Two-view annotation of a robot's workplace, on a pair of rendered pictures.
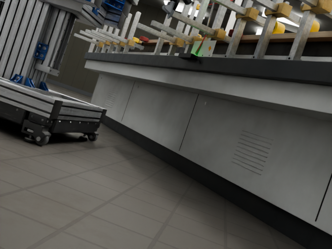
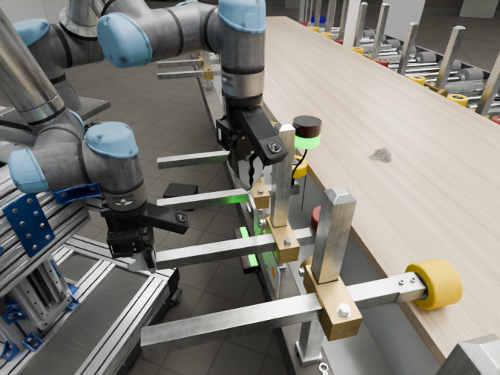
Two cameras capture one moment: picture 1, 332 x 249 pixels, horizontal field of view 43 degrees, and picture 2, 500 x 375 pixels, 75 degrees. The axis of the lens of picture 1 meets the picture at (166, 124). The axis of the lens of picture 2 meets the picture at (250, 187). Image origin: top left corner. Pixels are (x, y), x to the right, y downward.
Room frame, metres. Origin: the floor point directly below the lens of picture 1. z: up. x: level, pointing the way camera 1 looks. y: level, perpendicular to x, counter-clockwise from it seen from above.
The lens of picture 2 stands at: (1.83, -0.16, 1.42)
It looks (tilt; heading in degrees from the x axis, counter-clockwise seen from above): 36 degrees down; 13
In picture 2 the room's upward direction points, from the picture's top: straight up
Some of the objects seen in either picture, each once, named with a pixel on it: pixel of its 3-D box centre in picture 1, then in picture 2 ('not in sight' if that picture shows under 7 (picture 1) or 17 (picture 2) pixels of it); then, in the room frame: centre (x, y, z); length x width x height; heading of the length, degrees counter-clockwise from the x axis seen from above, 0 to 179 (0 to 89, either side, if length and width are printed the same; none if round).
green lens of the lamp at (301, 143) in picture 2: not in sight; (305, 137); (2.46, -0.14, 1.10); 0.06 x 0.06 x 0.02
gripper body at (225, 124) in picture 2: not in sight; (242, 122); (2.40, -0.01, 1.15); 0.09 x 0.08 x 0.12; 46
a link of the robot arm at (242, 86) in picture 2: not in sight; (242, 82); (2.40, -0.02, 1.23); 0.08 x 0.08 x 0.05
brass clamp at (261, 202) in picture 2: (193, 41); (256, 190); (2.65, 0.01, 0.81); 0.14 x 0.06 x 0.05; 25
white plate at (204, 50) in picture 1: (202, 49); (264, 248); (2.46, -0.06, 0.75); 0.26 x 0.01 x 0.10; 25
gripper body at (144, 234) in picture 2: not in sight; (130, 225); (2.26, 0.19, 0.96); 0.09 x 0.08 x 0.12; 115
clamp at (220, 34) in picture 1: (216, 34); (281, 235); (2.42, -0.10, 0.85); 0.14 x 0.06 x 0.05; 25
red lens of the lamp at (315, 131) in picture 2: not in sight; (306, 126); (2.46, -0.14, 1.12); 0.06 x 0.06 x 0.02
